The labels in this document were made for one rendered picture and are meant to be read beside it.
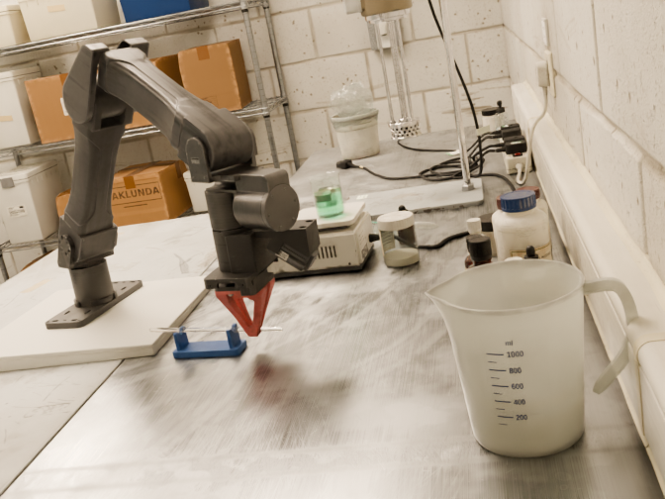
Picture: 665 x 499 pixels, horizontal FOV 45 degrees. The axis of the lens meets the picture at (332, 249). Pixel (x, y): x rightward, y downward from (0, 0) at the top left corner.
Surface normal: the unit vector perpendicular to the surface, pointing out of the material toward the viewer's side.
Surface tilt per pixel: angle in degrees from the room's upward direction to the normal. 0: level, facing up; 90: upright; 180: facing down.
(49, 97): 90
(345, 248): 90
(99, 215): 123
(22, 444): 0
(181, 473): 0
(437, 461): 0
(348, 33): 90
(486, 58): 90
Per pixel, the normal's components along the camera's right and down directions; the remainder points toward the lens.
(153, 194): -0.20, 0.29
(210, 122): 0.25, -0.78
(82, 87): -0.67, 0.29
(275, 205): 0.73, 0.10
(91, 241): 0.69, 0.58
